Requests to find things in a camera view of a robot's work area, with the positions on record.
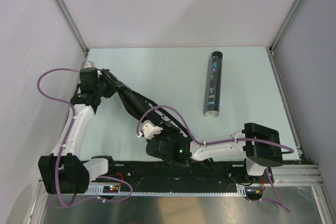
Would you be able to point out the left aluminium frame post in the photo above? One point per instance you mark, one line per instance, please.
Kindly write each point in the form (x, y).
(72, 25)

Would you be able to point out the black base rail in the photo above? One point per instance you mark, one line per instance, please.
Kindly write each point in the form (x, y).
(199, 177)

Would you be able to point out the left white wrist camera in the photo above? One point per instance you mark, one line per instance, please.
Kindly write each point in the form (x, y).
(90, 64)

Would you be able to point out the aluminium frame post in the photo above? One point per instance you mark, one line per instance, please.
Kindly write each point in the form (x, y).
(285, 24)
(72, 25)

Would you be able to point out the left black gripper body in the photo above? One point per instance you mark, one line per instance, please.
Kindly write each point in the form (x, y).
(108, 87)

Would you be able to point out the black shuttlecock tube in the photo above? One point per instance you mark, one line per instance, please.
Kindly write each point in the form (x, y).
(213, 97)

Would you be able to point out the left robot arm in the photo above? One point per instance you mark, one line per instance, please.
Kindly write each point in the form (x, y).
(62, 171)

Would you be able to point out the black racket cover bag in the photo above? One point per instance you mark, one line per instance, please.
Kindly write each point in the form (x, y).
(137, 105)

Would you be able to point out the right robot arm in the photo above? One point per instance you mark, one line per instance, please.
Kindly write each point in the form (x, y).
(258, 144)

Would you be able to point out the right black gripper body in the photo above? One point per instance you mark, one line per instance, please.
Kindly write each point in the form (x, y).
(167, 135)

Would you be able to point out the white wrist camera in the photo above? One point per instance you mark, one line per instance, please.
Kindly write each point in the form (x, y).
(90, 64)
(148, 130)

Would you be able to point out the right aluminium frame post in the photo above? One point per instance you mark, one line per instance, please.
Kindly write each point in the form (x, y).
(285, 24)

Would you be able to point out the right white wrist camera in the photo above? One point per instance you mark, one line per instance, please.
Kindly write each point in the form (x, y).
(148, 130)

